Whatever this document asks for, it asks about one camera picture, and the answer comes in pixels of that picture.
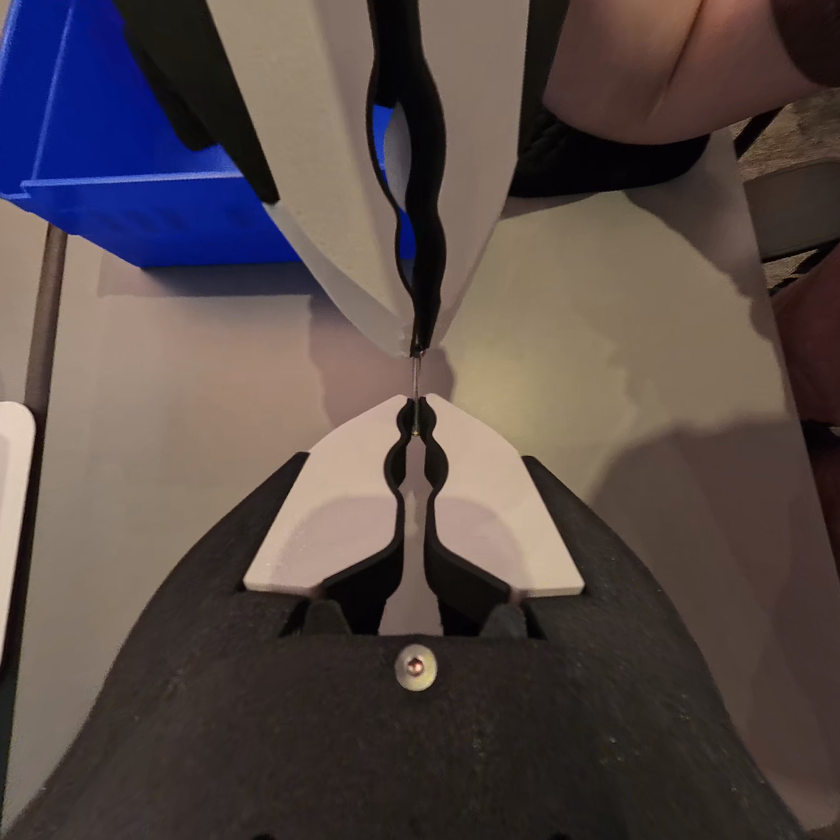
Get person's right forearm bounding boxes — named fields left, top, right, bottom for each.
left=543, top=0, right=840, bottom=145

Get black chair armrest pad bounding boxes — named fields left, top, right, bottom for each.
left=508, top=105, right=711, bottom=199

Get plain blue bin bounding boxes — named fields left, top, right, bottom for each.
left=0, top=0, right=417, bottom=269

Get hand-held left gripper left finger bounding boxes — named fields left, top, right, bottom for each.
left=243, top=394, right=406, bottom=634

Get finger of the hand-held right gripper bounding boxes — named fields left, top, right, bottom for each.
left=392, top=0, right=532, bottom=357
left=206, top=0, right=421, bottom=358

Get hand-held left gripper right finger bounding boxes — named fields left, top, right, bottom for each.
left=419, top=394, right=586, bottom=636

